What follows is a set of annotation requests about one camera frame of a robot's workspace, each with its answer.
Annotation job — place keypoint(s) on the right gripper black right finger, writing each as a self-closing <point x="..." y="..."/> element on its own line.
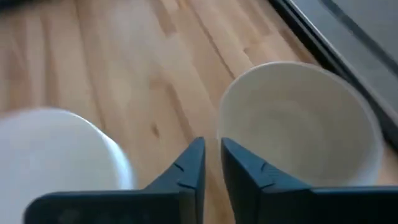
<point x="255" y="196"/>

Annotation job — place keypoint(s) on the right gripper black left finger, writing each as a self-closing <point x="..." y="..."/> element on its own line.
<point x="180" y="202"/>

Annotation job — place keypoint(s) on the white bowl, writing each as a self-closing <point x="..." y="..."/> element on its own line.
<point x="56" y="149"/>

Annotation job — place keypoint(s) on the black aluminium table frame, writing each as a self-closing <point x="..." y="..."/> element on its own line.
<point x="323" y="49"/>

